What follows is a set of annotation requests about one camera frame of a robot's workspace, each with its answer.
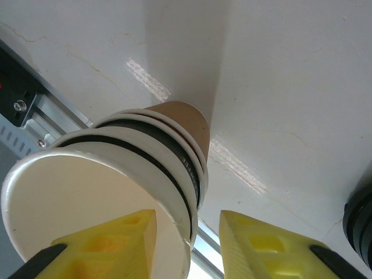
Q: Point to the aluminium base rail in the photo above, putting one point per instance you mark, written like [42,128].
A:
[55,113]

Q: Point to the brown paper coffee cup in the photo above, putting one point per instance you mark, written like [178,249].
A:
[186,116]

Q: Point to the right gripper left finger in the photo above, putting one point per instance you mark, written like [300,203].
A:
[110,250]

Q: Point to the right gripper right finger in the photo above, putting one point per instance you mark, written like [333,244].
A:
[261,253]

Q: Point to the black plastic cup lid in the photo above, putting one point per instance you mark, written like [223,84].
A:
[359,212]
[361,247]

